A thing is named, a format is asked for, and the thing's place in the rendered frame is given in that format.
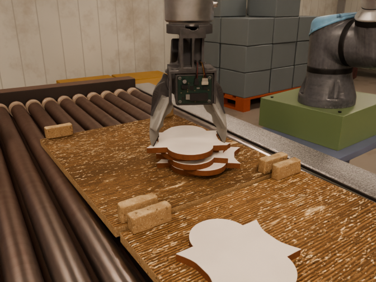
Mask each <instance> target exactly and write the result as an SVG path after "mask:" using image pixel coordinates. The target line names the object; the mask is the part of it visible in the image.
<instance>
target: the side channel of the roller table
mask: <svg viewBox="0 0 376 282"><path fill-rule="evenodd" d="M128 87H134V88H135V78H133V77H130V76H125V77H115V78H104V79H93V80H87V81H76V82H66V83H56V84H45V85H39V86H28V87H17V88H7V89H1V90H0V103H2V104H4V105H5V106H7V108H9V104H10V103H11V102H12V101H19V102H21V103H23V104H24V106H25V104H26V101H27V100H29V99H35V100H38V101H39V102H40V103H41V101H42V99H43V98H45V97H50V98H53V99H54V100H55V101H57V98H58V97H59V96H61V95H65V96H68V97H69V98H72V96H73V95H74V94H76V93H78V94H82V95H84V96H86V94H87V93H89V92H95V93H98V94H100V92H101V91H103V90H106V91H110V92H113V90H115V89H117V88H118V89H122V90H124V91H125V90H126V89H127V88H128Z"/></svg>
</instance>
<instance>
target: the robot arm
mask: <svg viewBox="0 0 376 282"><path fill-rule="evenodd" d="M217 6H218V1H214V0H164V20H165V21H166V22H168V24H166V33H168V34H178V35H179V39H172V40H171V54H170V63H169V64H167V69H166V70H165V73H167V75H166V74H164V73H163V75H162V78H161V80H160V81H159V82H158V83H157V85H156V86H155V88H154V91H153V95H152V105H151V119H150V126H149V137H150V141H151V146H153V147H154V145H155V143H156V141H157V139H158V137H159V130H160V128H161V127H163V121H164V119H165V117H166V116H167V115H168V114H169V113H170V112H171V111H172V109H173V103H172V94H174V97H175V103H176V105H177V106H178V105H203V106H204V107H205V109H206V111H207V112H208V113H210V114H211V116H212V122H213V124H214V125H215V126H216V127H217V130H216V132H217V134H218V136H219V138H220V139H221V141H222V142H223V143H225V140H226V137H227V121H226V114H225V111H224V95H223V90H222V88H221V86H220V84H219V83H218V82H217V70H216V69H215V68H214V67H213V66H212V65H211V64H210V63H206V62H204V38H206V34H211V33H213V24H210V22H212V21H213V20H214V9H213V7H217ZM353 67H356V68H364V69H372V70H376V0H361V9H360V10H359V11H358V12H350V13H341V14H335V15H327V16H320V17H316V18H315V19H314V20H313V21H312V23H311V29H310V33H309V48H308V61H307V73H306V76H305V78H304V81H303V83H302V86H301V88H300V90H299V93H298V102H299V103H300V104H303V105H306V106H310V107H316V108H322V109H343V108H347V107H352V106H354V105H355V104H356V91H355V86H354V81H353Z"/></svg>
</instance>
